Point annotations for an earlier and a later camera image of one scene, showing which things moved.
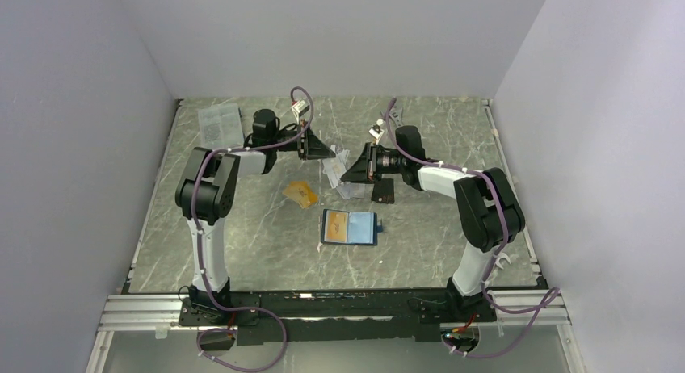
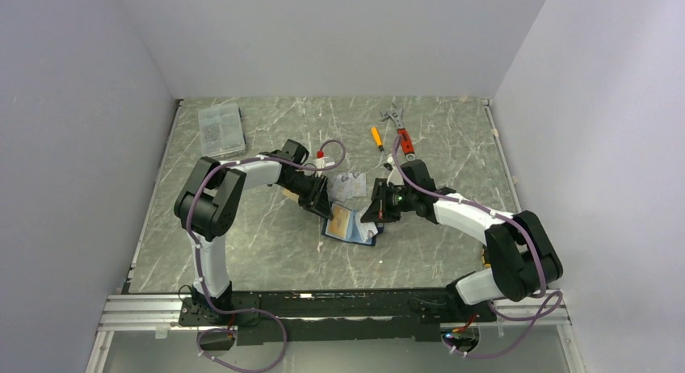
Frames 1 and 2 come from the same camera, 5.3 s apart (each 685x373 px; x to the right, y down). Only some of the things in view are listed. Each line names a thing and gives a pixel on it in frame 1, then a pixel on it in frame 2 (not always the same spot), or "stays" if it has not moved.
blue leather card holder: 350,228 stays
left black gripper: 315,148 → 321,206
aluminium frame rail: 143,312 stays
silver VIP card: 335,167 → 364,227
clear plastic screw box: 220,127 stays
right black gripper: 364,169 → 379,211
